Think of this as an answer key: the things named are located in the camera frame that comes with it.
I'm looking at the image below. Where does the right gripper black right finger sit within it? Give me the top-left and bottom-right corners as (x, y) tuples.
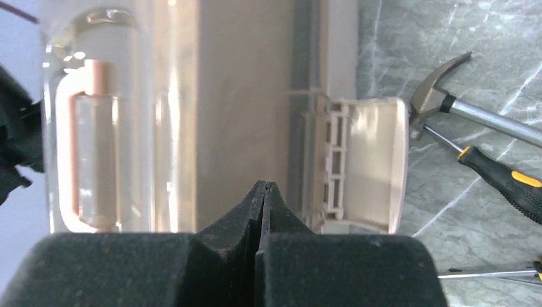
(254, 183), (448, 306)

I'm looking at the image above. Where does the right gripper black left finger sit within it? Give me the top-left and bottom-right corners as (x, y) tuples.
(1, 181), (267, 306)

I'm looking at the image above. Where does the red handled screwdriver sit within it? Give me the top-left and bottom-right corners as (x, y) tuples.
(438, 260), (541, 286)

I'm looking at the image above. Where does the claw hammer yellow black handle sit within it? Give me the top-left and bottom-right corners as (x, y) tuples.
(409, 51), (541, 148)

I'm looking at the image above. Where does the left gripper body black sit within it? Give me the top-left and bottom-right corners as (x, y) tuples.
(1, 68), (44, 203)

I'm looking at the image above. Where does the black yellow handled screwdriver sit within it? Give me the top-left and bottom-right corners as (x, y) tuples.
(424, 125), (541, 225)

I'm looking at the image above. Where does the translucent brown tool box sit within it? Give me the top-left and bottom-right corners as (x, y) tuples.
(40, 1), (408, 233)

